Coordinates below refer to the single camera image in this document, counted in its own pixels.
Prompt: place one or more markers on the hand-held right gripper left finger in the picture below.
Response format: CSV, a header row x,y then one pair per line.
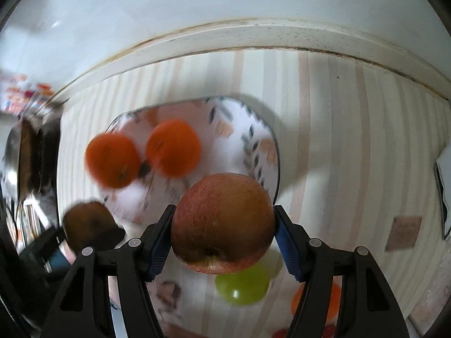
x,y
160,250

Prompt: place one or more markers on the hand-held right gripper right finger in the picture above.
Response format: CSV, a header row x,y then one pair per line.
x,y
287,250

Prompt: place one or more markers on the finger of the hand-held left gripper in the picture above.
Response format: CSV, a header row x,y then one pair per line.
x,y
114,236
45,250

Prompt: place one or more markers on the brown round fruit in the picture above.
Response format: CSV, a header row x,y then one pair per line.
x,y
88,225

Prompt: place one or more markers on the large red apple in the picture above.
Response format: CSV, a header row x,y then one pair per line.
x,y
222,221

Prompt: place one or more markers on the floral print plate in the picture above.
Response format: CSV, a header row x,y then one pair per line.
x,y
232,141

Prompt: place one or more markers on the green apple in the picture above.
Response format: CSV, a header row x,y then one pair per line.
x,y
243,288
273,262

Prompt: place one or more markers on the large orange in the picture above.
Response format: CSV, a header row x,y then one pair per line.
x,y
112,165

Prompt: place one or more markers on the small orange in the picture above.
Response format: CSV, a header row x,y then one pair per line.
x,y
334,302

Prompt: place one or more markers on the red cherry tomato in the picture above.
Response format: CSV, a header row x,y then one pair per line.
x,y
281,333

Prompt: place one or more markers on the black glass gas stove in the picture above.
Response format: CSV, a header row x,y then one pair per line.
x,y
49,158

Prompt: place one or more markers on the steel wok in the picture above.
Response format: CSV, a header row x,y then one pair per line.
x,y
27,158

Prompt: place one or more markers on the steel wok lid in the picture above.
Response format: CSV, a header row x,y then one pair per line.
x,y
10,158

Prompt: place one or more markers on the striped cat print mat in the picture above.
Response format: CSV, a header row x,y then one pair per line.
x,y
334,130

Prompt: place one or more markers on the white paper sheet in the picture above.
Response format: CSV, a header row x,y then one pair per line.
x,y
444,200

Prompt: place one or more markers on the colourful wall stickers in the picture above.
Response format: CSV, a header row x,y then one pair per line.
x,y
24,95

